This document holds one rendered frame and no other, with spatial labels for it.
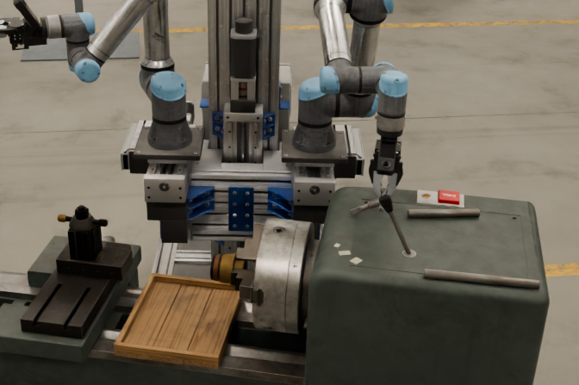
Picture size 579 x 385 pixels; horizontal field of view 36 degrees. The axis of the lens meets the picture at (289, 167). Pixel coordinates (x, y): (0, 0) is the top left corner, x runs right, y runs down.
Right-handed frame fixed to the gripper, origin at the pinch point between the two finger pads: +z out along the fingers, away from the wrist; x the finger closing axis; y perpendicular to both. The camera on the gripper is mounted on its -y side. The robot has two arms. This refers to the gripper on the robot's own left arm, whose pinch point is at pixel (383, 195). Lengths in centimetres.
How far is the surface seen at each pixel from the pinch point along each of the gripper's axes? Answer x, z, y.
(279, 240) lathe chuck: 26.2, 7.3, -17.5
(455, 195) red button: -20.2, 3.4, 10.4
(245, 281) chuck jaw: 34.4, 18.6, -22.1
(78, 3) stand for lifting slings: 259, 95, 423
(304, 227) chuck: 20.4, 6.4, -11.0
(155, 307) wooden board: 65, 42, -9
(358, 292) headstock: 3.1, 9.2, -34.1
